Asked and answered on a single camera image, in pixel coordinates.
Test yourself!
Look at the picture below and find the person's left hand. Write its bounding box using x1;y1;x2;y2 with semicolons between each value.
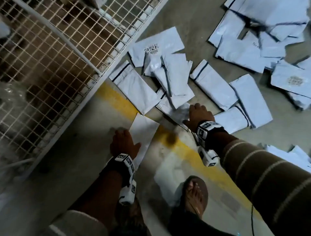
109;129;141;159

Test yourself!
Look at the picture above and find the person's right hand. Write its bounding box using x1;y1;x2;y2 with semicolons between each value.
182;103;216;133

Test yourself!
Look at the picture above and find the white packet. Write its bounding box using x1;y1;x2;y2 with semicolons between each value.
155;101;192;132
129;113;160;171

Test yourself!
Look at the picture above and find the pile of white mailer packets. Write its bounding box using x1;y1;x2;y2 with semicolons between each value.
109;0;311;174

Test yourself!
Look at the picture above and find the person's right forearm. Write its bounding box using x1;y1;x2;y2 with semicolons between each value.
213;131;311;236

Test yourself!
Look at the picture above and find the person's left forearm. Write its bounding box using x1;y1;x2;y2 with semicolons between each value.
41;168;124;236

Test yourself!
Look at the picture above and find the person's right foot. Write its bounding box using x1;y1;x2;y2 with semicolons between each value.
181;175;209;219

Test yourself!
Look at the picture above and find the person's right leg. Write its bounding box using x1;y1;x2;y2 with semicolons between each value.
167;211;234;236

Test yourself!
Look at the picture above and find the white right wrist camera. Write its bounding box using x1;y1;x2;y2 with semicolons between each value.
198;146;220;168

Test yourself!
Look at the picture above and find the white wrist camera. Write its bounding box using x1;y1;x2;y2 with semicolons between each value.
118;180;137;206
198;146;220;168

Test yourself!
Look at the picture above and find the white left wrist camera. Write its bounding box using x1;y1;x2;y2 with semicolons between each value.
118;180;137;206

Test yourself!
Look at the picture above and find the white wire mesh shelf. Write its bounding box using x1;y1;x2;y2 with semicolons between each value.
0;0;168;193

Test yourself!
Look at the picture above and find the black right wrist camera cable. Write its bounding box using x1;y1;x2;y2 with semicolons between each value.
249;204;254;236

